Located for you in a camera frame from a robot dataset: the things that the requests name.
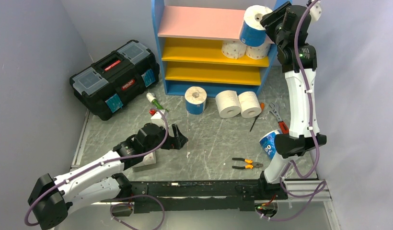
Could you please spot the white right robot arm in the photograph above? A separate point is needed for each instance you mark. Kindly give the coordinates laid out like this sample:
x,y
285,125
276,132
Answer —
x,y
299,64

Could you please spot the black toolbox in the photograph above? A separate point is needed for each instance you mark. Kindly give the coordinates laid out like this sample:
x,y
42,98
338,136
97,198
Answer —
x,y
113,81

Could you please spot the white dotted roll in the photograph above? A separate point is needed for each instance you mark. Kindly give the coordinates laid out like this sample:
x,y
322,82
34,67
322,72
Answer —
x,y
233,49

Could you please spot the green pipe valve fitting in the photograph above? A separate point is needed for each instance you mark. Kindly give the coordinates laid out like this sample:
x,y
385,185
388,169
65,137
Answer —
x,y
152,99

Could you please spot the plain white roll, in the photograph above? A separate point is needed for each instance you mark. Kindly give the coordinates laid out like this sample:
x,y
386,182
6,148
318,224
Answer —
x,y
249,103
228,104

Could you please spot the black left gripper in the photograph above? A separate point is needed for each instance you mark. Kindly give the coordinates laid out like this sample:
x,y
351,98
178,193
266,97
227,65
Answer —
x,y
176,142

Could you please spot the red handled adjustable wrench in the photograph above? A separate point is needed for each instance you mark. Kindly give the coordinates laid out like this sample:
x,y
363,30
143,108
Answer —
x,y
274,108

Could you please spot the blue wrapped roll, rear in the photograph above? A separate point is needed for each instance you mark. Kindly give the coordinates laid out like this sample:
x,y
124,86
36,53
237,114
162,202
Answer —
x,y
195,100

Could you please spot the orange handled pliers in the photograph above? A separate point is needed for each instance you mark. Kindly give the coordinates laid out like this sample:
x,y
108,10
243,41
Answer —
x,y
250,164

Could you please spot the plain white roll, right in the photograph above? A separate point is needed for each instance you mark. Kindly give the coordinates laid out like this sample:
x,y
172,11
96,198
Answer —
x,y
249,103

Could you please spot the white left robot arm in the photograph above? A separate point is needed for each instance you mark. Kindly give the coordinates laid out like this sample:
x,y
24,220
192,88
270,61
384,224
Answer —
x,y
53,198

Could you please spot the blue shelf unit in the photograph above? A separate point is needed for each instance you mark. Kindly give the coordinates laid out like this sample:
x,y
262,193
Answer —
x,y
189,41

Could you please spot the orange handled screwdriver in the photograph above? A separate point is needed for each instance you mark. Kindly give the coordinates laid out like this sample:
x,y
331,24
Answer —
x,y
262,106

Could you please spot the blue cartoon roll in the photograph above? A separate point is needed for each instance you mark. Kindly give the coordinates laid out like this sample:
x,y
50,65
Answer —
x,y
252,32

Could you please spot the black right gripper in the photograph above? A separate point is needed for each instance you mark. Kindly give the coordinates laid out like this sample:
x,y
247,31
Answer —
x,y
270,28

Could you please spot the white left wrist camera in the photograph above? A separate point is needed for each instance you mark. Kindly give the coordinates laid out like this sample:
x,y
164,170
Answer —
x,y
157,118

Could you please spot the plain white roll, left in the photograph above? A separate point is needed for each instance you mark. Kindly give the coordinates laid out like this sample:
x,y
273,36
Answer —
x,y
228,104

